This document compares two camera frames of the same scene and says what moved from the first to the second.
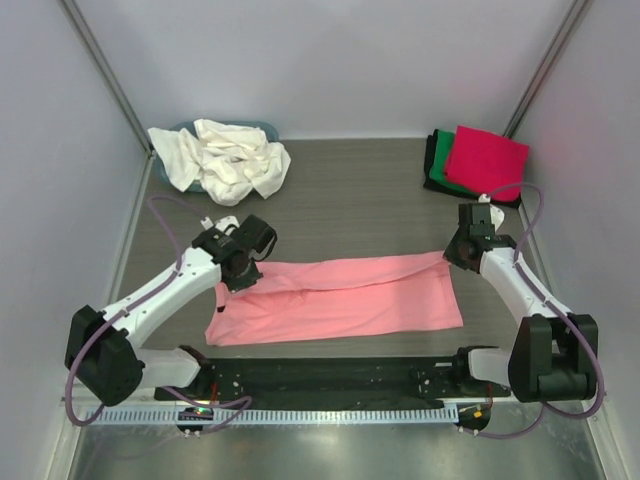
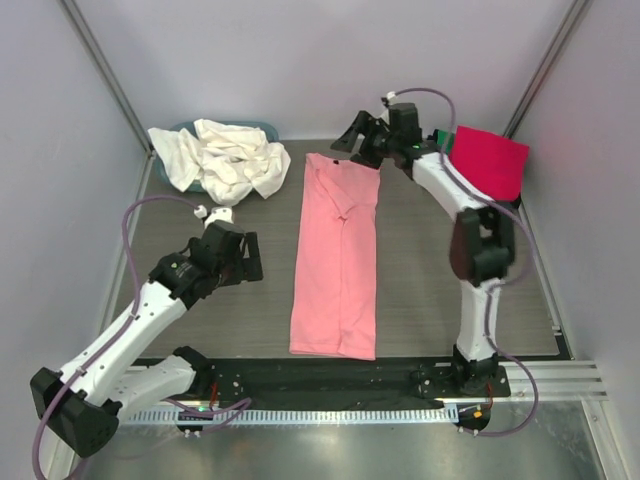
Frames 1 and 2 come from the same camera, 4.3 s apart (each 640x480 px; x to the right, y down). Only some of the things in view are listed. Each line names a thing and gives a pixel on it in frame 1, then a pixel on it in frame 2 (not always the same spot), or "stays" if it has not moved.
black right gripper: [451, 254] to [361, 124]
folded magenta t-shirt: [487, 163] stays
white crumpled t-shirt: [233, 160] stays
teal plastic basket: [270, 133] stays
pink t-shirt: [335, 296] to [335, 290]
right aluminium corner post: [573, 20] stays
